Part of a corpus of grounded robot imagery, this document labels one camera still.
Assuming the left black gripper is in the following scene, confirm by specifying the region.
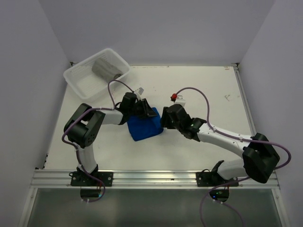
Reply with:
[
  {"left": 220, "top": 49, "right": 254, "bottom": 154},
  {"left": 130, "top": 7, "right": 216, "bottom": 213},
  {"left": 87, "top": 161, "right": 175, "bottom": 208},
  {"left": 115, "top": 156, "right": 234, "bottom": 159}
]
[{"left": 128, "top": 98, "right": 156, "bottom": 119}]

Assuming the blue towel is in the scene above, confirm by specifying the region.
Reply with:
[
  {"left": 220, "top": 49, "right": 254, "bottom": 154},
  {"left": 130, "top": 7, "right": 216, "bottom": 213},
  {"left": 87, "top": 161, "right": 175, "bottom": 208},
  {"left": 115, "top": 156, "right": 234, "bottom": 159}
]
[{"left": 127, "top": 107, "right": 164, "bottom": 141}]

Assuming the grey towel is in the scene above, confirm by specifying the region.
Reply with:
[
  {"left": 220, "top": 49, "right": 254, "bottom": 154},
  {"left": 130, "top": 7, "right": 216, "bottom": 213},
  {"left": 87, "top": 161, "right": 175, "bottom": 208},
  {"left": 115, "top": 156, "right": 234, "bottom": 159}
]
[{"left": 91, "top": 58, "right": 123, "bottom": 83}]

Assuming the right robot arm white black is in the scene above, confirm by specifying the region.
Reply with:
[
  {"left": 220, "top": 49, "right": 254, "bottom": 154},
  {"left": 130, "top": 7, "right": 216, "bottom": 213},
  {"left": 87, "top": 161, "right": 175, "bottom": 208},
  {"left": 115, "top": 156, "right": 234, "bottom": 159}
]
[{"left": 160, "top": 104, "right": 280, "bottom": 186}]

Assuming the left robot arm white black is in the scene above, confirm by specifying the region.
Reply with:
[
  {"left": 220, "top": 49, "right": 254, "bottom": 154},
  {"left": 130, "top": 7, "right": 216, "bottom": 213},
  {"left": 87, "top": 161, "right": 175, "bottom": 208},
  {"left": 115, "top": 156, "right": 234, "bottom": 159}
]
[{"left": 62, "top": 92, "right": 163, "bottom": 186}]

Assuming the white plastic basket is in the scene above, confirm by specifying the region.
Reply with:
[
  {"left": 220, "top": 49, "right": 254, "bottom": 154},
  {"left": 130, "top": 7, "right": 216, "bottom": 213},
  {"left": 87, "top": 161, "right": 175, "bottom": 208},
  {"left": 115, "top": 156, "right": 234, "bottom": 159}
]
[{"left": 63, "top": 48, "right": 131, "bottom": 102}]

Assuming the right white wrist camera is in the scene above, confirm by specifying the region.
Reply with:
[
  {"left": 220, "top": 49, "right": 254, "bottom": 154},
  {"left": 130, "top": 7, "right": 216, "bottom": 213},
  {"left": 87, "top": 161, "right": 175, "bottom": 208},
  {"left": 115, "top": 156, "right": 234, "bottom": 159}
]
[{"left": 170, "top": 93, "right": 186, "bottom": 107}]

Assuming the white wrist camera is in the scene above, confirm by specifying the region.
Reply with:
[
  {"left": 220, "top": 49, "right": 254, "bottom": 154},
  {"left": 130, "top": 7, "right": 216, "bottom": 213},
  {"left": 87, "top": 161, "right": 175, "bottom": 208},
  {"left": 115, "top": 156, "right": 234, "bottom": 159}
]
[
  {"left": 134, "top": 87, "right": 144, "bottom": 99},
  {"left": 170, "top": 93, "right": 186, "bottom": 107}
]

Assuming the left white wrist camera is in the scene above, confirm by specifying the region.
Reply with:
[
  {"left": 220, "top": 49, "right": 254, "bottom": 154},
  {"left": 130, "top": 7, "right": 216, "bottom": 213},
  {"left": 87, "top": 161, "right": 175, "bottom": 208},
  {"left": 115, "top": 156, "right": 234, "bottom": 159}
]
[{"left": 134, "top": 87, "right": 144, "bottom": 99}]

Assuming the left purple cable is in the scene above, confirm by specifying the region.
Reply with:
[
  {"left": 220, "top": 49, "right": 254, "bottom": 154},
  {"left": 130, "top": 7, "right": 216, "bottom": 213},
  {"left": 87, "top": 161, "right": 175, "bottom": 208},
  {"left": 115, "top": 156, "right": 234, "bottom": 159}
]
[{"left": 61, "top": 79, "right": 137, "bottom": 187}]

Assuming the purple cable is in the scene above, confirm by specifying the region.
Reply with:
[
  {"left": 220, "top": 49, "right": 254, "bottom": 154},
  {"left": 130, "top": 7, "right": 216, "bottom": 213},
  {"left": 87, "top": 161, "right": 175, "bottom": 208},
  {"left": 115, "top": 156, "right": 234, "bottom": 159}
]
[
  {"left": 176, "top": 87, "right": 292, "bottom": 227},
  {"left": 61, "top": 79, "right": 137, "bottom": 187}
]

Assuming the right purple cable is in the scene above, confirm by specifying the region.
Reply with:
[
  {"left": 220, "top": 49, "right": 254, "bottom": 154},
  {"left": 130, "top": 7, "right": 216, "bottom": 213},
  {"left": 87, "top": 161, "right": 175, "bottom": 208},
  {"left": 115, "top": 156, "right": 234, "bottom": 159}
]
[{"left": 176, "top": 87, "right": 292, "bottom": 227}]

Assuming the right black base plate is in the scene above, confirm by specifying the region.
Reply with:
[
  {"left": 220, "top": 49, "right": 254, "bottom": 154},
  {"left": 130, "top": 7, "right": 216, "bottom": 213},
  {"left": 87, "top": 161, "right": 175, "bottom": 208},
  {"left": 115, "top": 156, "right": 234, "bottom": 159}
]
[{"left": 196, "top": 169, "right": 239, "bottom": 187}]

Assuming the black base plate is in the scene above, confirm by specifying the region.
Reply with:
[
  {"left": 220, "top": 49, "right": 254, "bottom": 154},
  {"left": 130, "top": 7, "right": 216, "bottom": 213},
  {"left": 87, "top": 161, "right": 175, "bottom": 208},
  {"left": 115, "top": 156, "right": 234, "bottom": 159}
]
[
  {"left": 196, "top": 169, "right": 239, "bottom": 187},
  {"left": 69, "top": 171, "right": 114, "bottom": 187}
]

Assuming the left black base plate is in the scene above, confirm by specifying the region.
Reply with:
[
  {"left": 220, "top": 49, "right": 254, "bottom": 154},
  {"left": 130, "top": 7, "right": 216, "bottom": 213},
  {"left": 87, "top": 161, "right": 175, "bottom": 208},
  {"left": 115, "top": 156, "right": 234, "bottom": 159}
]
[{"left": 69, "top": 171, "right": 114, "bottom": 187}]

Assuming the aluminium mounting rail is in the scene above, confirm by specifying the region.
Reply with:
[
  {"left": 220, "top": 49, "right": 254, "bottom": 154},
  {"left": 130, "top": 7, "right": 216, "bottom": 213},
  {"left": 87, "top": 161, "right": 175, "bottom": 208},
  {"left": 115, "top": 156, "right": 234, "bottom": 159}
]
[{"left": 30, "top": 169, "right": 281, "bottom": 190}]

